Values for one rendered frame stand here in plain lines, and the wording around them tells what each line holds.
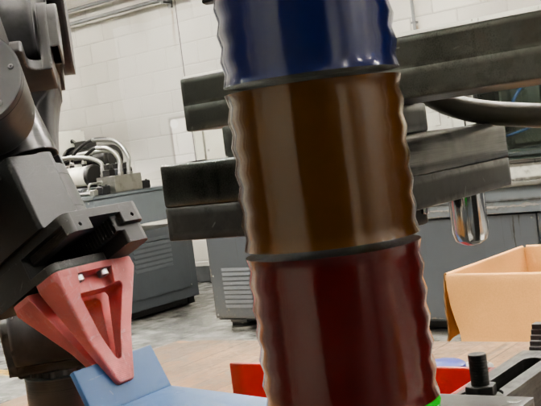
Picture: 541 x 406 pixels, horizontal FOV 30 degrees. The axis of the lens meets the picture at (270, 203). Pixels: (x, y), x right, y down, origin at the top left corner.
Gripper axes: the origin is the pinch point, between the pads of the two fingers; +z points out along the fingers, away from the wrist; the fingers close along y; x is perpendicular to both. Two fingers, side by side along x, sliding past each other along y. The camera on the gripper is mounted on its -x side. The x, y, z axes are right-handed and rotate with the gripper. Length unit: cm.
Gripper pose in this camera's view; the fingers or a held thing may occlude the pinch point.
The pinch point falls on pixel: (117, 371)
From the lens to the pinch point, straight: 64.7
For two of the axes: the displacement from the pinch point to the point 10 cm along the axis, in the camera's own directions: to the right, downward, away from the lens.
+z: 4.7, 8.6, -2.1
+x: 5.8, -1.2, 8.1
